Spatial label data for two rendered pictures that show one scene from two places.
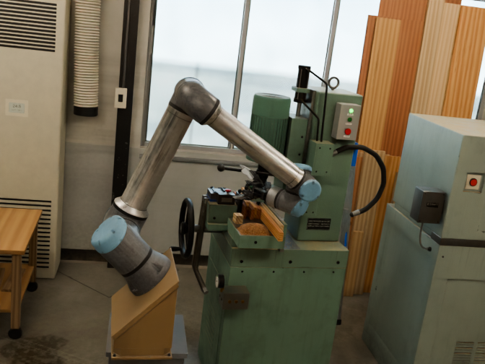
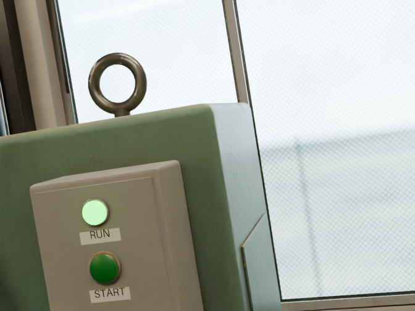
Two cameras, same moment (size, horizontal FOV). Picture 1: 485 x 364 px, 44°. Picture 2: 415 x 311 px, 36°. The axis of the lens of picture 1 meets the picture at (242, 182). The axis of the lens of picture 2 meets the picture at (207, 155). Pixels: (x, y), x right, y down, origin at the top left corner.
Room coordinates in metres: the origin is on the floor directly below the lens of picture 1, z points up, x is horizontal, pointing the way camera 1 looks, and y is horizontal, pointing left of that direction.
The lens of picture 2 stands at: (2.36, -0.73, 1.50)
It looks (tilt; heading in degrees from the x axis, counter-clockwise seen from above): 3 degrees down; 29
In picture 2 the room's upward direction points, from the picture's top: 9 degrees counter-clockwise
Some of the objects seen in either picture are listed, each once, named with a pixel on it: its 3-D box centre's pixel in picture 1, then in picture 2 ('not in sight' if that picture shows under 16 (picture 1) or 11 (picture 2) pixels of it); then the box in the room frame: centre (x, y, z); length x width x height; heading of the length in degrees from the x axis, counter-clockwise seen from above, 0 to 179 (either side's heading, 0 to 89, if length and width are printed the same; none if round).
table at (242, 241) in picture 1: (235, 218); not in sight; (2.74, 0.01, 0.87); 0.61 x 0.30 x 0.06; 16
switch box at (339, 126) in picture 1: (346, 121); (123, 276); (2.73, -0.44, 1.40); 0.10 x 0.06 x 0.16; 106
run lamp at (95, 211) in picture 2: not in sight; (94, 212); (2.70, -0.44, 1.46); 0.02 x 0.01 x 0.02; 106
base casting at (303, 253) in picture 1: (277, 240); not in sight; (2.81, -0.21, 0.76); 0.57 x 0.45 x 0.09; 106
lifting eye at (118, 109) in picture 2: (333, 83); (117, 86); (2.86, -0.37, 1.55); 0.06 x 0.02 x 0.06; 106
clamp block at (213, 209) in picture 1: (219, 209); not in sight; (2.71, 0.09, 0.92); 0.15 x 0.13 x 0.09; 16
